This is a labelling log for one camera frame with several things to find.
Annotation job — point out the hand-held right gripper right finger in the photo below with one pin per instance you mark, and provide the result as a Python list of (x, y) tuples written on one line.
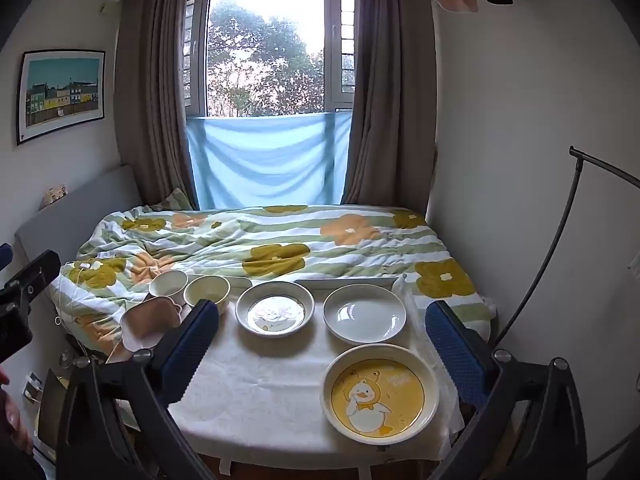
[(456, 355)]

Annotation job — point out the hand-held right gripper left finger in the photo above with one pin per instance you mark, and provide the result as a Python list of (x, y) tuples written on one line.
[(196, 340)]

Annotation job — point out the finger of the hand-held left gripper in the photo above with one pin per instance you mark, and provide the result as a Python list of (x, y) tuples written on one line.
[(35, 272), (5, 254)]

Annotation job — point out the pink bear-shaped bowl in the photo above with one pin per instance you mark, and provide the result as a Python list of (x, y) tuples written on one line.
[(145, 322)]

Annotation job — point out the person's left hand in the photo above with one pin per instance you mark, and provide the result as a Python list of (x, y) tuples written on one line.
[(14, 420)]

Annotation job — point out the cream bowl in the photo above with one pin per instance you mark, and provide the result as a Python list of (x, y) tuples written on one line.
[(207, 290)]

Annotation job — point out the white power strip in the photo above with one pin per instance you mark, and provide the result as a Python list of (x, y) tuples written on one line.
[(32, 387)]

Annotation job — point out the white cup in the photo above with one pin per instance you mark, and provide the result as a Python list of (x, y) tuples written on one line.
[(167, 285)]

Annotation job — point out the white table cloth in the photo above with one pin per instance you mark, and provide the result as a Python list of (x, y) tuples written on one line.
[(260, 370)]

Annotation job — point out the small plush toy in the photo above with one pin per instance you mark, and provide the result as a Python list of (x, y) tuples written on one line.
[(54, 196)]

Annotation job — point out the rabbit print plate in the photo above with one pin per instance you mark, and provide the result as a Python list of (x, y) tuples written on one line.
[(275, 310)]

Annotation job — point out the yellow duck print plate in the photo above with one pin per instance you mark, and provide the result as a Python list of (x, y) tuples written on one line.
[(377, 395)]

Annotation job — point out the grey headboard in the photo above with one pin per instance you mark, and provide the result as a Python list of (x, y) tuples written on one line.
[(85, 200)]

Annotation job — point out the plain white plate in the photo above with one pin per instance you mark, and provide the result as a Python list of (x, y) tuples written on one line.
[(364, 315)]

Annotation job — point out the floral striped blanket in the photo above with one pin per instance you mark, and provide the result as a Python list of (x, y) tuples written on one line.
[(280, 240)]

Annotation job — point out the green patterned pillow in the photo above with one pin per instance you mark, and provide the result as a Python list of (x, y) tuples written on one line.
[(175, 200)]

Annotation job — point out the black metal stand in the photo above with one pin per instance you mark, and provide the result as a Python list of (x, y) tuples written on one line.
[(560, 240)]

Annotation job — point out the light blue cloth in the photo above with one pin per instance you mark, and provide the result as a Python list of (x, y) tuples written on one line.
[(265, 160)]

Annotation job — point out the brown curtain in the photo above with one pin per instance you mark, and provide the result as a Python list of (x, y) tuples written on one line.
[(395, 100), (150, 100)]

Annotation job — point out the window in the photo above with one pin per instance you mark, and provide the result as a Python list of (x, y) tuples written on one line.
[(270, 45)]

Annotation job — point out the framed wall picture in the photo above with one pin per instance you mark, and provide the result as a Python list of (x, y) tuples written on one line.
[(60, 95)]

